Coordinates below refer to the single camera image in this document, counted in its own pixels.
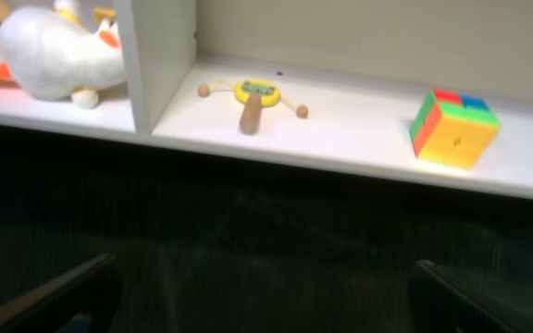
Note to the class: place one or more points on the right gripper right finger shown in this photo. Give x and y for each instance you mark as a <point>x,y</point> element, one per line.
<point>451,305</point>

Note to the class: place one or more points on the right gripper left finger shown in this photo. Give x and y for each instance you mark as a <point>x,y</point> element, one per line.
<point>63,300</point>

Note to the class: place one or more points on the many-coloured puzzle cube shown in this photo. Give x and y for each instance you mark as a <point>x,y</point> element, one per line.
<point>451,134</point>

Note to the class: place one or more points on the yellow rattle drum toy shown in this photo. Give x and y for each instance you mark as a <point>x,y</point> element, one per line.
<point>257,92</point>

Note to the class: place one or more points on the white shelf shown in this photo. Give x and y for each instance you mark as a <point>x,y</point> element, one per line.
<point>340,139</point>

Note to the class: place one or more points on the white plush duck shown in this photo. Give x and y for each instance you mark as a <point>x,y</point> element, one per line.
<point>53,55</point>

